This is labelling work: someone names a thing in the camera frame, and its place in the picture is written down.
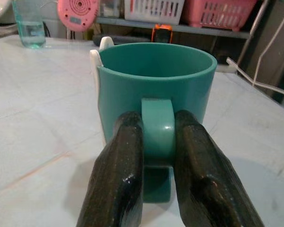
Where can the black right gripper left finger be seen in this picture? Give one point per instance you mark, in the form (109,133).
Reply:
(118,172)

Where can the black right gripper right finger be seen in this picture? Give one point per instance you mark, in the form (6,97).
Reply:
(203,175)

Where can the teal plastic mug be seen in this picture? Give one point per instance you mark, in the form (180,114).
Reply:
(156,82)

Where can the white plastic utensil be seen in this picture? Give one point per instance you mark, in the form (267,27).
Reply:
(97,59)

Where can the orange black small device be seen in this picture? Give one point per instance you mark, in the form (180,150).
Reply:
(162,33)

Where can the pink plastic basket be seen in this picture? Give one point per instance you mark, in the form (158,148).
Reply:
(215,11)

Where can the pink round appliance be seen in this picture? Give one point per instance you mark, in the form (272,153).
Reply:
(77,14)

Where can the white plastic basket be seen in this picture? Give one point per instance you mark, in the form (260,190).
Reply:
(153,9)

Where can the clear plastic water bottle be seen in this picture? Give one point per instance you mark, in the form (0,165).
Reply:
(30,23)

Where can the white plastic bracket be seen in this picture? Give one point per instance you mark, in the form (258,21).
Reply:
(232,65)

